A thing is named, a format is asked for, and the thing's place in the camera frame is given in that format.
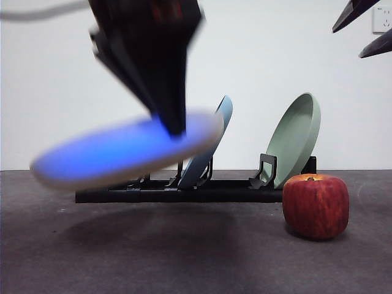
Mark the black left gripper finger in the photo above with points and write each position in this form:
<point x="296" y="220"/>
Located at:
<point x="162" y="61"/>
<point x="116" y="64"/>

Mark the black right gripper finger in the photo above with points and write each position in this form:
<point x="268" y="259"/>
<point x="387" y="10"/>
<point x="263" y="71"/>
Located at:
<point x="355" y="15"/>
<point x="378" y="46"/>

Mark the cream yellow plate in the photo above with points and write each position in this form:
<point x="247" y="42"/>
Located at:
<point x="122" y="153"/>

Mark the red apple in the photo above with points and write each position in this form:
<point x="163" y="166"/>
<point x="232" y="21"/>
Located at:
<point x="315" y="208"/>

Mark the blue plate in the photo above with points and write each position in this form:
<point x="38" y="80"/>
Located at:
<point x="196" y="171"/>

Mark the green plate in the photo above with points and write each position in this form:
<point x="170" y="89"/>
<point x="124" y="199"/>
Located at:
<point x="294" y="137"/>

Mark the black plate rack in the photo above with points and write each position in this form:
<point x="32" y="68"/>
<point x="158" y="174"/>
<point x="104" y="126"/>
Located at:
<point x="229" y="193"/>

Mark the white wall socket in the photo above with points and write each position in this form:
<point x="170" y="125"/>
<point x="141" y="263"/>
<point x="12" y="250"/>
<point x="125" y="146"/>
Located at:
<point x="382" y="22"/>

